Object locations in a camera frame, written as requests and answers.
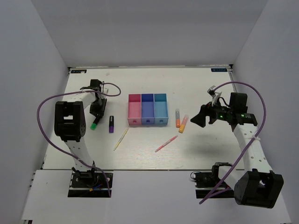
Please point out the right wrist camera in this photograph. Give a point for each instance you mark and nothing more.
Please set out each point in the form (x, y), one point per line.
(214, 94)

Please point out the orange cap grey highlighter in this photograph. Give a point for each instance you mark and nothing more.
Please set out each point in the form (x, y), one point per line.
(177, 117)

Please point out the left blue corner label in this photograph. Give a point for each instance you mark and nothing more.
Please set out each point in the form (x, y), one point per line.
(78, 71)

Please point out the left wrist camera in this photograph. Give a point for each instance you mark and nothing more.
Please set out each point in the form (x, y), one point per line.
(105, 90)

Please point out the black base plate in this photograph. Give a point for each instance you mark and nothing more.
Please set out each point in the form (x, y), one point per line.
(86, 185)
(204, 182)

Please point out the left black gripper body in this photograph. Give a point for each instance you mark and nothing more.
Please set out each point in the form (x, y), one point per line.
(98, 107)

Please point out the dark blue container bin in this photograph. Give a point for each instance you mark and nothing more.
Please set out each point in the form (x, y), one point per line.
(148, 117)

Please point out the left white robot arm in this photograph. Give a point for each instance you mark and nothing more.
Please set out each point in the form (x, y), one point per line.
(70, 126)

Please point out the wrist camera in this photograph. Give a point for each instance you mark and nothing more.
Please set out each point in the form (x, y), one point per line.
(214, 94)
(105, 90)

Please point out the blue corner label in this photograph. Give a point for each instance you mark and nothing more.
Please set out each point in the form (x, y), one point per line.
(219, 70)
(78, 71)

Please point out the green cap highlighter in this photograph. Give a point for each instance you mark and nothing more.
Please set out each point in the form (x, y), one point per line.
(95, 122)

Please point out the purple cap highlighter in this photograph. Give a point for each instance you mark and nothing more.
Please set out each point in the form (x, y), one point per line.
(111, 124)

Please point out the yellow cap pink highlighter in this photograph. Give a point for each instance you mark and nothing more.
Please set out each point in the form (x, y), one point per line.
(183, 124)

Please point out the pink container bin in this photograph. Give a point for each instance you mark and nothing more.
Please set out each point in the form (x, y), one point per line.
(134, 109)

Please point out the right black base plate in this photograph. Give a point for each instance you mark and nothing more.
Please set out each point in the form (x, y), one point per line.
(204, 182)

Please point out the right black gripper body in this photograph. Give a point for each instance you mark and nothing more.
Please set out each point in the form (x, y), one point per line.
(217, 112)

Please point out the light blue container bin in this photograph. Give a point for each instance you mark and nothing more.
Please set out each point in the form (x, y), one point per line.
(161, 109)

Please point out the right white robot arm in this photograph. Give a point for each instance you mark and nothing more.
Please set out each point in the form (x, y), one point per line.
(258, 185)

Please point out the thin yellow pen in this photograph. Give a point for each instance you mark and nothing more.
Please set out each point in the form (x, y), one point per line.
(121, 138)

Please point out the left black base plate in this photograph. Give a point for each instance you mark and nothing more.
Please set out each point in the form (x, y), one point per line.
(86, 185)

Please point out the thin pink pen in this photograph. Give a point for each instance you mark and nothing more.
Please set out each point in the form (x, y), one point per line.
(166, 143)

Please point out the right blue corner label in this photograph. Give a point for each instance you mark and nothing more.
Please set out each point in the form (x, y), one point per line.
(219, 70)

